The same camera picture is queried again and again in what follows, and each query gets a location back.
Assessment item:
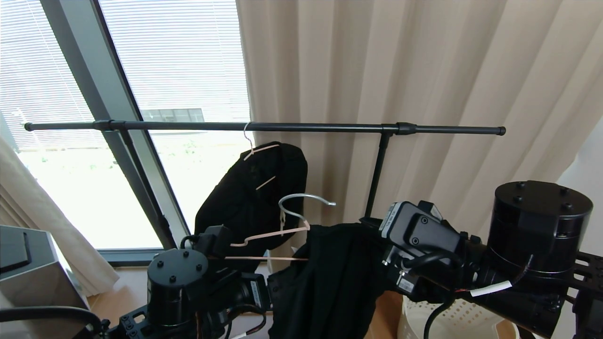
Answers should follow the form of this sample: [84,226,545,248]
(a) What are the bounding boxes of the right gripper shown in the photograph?
[382,247,476,304]

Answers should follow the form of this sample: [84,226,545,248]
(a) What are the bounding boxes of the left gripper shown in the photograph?
[231,272,272,315]

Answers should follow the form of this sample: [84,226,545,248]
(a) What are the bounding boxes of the pink clothes hanger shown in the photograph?
[207,193,337,262]
[243,122,282,191]

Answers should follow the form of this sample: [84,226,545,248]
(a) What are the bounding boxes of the black garment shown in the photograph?
[267,223,392,339]

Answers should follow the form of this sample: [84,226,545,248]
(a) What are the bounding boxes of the black shorts with white logo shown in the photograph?
[194,142,308,274]

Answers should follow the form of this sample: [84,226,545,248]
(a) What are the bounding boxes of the white laundry basket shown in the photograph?
[397,294,520,339]

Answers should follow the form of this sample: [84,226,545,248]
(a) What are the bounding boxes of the black clothes rack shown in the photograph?
[24,120,507,250]

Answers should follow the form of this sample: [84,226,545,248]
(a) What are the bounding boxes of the window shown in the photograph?
[0,0,255,267]

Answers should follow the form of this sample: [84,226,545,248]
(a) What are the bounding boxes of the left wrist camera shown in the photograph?
[192,225,235,258]

